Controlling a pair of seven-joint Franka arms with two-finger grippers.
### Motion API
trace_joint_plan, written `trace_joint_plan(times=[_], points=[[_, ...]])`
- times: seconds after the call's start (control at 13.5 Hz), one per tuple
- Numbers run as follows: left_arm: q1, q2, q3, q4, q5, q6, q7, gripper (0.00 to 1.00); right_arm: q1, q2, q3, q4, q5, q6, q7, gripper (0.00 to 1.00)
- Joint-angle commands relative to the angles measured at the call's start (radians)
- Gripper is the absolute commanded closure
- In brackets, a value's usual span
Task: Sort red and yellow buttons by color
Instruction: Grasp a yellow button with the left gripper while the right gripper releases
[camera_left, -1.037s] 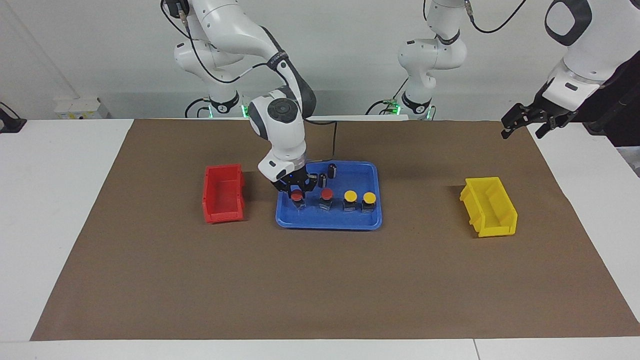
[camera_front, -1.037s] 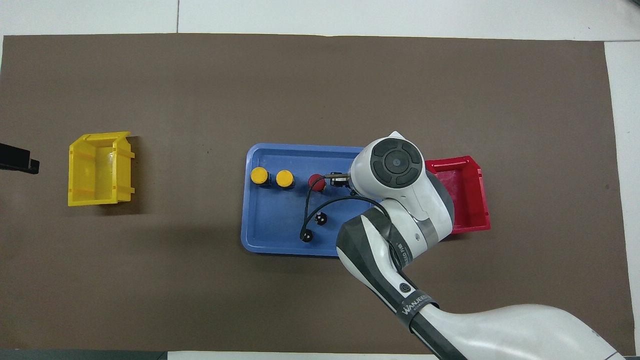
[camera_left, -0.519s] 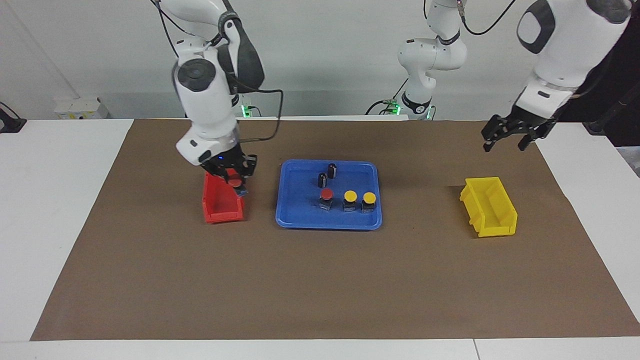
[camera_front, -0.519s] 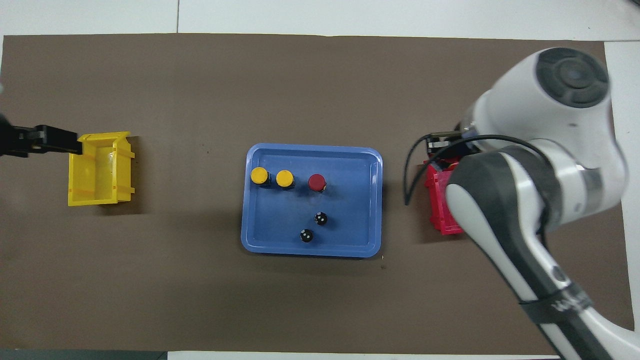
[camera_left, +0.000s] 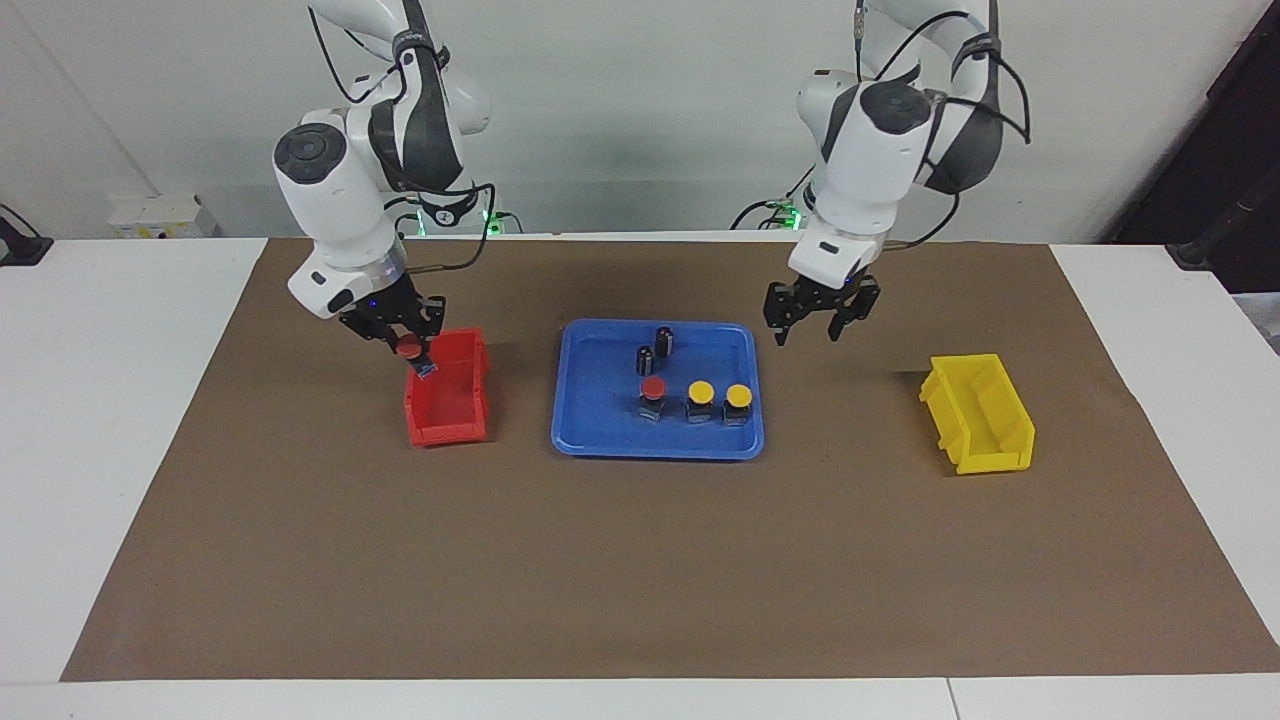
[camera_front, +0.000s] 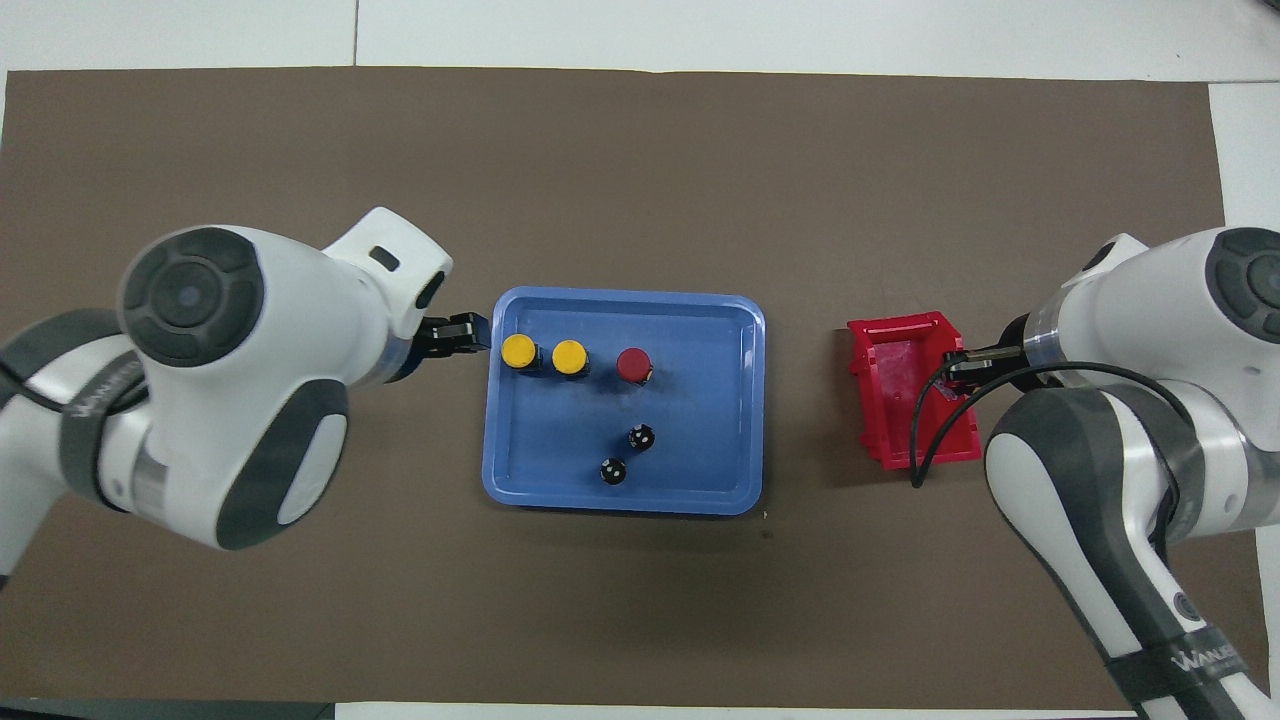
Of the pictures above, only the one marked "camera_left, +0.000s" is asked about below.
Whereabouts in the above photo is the red plastic bin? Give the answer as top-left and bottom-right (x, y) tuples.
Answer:
(403, 328), (491, 448)

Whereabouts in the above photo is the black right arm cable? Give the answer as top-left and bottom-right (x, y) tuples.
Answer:
(306, 3), (498, 273)

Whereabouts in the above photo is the dark background equipment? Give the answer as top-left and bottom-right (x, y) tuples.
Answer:
(1100, 30), (1280, 296)

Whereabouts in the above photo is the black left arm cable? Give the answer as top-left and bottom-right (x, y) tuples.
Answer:
(853, 0), (1033, 251)

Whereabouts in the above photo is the yellow plastic bin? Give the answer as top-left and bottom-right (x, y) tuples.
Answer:
(918, 353), (1037, 476)

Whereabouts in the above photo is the black left base cable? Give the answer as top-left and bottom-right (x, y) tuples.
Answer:
(729, 165), (817, 232)

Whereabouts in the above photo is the black base cable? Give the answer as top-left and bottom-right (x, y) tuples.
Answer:
(395, 195), (523, 238)
(729, 165), (817, 232)

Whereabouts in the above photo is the black table clamp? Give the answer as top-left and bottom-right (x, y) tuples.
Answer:
(0, 205), (53, 267)

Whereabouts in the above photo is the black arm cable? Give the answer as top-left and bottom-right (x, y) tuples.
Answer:
(853, 0), (1033, 251)
(306, 3), (498, 273)

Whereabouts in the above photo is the black right base cable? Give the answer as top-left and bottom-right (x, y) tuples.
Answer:
(395, 195), (523, 238)

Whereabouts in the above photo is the blue plastic tray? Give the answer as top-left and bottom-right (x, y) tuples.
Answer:
(550, 318), (766, 461)

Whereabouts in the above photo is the brown table mat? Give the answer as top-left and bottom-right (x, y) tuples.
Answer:
(60, 237), (1280, 683)

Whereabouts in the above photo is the white power strip box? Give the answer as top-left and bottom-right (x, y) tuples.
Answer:
(108, 195), (217, 240)

